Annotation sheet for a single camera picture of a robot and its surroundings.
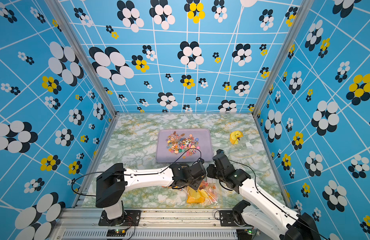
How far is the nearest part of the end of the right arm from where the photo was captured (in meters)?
0.56

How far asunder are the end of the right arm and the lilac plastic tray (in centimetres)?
28

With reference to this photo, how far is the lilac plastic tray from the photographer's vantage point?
0.98m
